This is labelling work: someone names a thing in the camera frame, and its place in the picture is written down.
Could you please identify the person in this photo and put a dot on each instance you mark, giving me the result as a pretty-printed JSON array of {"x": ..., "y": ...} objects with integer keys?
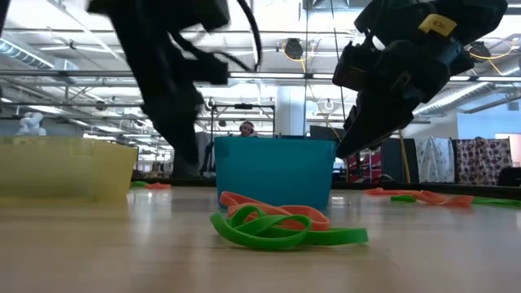
[{"x": 247, "y": 129}]

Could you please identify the yellow plastic basket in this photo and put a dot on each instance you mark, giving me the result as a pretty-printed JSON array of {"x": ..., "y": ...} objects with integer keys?
[{"x": 61, "y": 171}]

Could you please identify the white plush figure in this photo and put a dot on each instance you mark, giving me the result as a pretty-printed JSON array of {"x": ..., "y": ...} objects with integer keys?
[{"x": 31, "y": 124}]

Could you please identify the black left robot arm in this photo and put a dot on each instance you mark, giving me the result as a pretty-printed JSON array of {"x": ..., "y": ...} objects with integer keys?
[{"x": 3, "y": 12}]

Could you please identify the green rubber band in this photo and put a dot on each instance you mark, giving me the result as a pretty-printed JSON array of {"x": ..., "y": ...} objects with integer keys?
[
  {"x": 138, "y": 184},
  {"x": 346, "y": 236},
  {"x": 403, "y": 199},
  {"x": 500, "y": 201}
]

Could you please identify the white building column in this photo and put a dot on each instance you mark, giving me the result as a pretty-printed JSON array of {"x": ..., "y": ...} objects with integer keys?
[{"x": 291, "y": 110}]

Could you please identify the black partition panel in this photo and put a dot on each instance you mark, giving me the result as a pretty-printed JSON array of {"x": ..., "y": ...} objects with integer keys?
[{"x": 390, "y": 163}]

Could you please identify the orange rubber band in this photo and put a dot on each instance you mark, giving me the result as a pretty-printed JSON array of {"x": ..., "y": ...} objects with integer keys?
[
  {"x": 158, "y": 186},
  {"x": 447, "y": 200},
  {"x": 315, "y": 219},
  {"x": 378, "y": 191}
]

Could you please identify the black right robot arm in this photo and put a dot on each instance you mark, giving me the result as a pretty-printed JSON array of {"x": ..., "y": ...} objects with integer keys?
[{"x": 480, "y": 16}]

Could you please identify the blue plastic basket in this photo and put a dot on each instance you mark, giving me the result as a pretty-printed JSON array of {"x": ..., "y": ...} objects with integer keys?
[{"x": 277, "y": 171}]

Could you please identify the yellow label tag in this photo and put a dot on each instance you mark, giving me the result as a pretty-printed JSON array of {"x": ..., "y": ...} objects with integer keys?
[{"x": 437, "y": 24}]

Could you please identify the black office chair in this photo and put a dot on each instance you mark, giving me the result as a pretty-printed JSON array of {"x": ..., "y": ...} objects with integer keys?
[{"x": 510, "y": 177}]

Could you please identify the black background rig frame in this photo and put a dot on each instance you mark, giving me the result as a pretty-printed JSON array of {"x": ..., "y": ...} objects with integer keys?
[{"x": 243, "y": 106}]

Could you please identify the white floral cloth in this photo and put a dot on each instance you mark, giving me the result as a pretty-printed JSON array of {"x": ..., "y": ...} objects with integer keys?
[{"x": 433, "y": 158}]

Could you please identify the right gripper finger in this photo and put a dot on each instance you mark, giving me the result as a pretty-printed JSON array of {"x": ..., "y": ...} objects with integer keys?
[
  {"x": 384, "y": 130},
  {"x": 356, "y": 122}
]

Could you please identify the red cabinet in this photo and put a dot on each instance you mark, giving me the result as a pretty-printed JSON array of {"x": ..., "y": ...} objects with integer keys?
[{"x": 368, "y": 167}]

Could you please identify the dark floral cloth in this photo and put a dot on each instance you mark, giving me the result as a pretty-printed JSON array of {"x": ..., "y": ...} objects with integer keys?
[{"x": 482, "y": 160}]

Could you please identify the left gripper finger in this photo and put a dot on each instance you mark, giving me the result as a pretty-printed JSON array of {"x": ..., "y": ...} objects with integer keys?
[
  {"x": 165, "y": 114},
  {"x": 191, "y": 110}
]

